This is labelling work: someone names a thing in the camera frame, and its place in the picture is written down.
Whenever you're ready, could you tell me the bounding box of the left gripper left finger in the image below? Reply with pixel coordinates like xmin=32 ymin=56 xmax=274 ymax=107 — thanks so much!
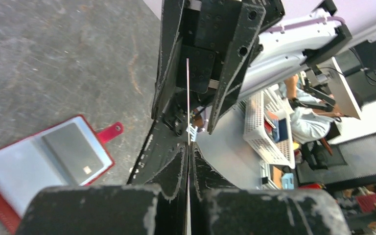
xmin=16 ymin=143 xmax=188 ymax=235

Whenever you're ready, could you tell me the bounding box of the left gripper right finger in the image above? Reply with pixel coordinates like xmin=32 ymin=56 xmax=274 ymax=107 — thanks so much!
xmin=189 ymin=143 xmax=351 ymax=235

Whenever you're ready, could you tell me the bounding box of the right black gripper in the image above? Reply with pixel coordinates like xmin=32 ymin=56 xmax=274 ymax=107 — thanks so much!
xmin=151 ymin=0 xmax=286 ymax=135

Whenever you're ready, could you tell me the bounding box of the yellow credit card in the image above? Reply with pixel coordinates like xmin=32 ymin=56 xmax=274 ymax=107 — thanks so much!
xmin=186 ymin=58 xmax=191 ymax=235

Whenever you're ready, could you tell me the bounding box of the red card holder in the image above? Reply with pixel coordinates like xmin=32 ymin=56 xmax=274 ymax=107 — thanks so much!
xmin=0 ymin=115 xmax=124 ymax=234

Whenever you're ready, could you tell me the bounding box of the grey credit card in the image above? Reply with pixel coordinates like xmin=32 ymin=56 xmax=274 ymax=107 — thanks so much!
xmin=42 ymin=123 xmax=104 ymax=185

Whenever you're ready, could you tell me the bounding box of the white perforated basket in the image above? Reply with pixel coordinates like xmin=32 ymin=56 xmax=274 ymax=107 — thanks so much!
xmin=243 ymin=88 xmax=296 ymax=169

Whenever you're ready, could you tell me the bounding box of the seated person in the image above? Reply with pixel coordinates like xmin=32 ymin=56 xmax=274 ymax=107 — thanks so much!
xmin=279 ymin=75 xmax=343 ymax=145

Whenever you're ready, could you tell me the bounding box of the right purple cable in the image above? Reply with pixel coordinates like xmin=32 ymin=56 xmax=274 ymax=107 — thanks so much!
xmin=265 ymin=15 xmax=346 ymax=34

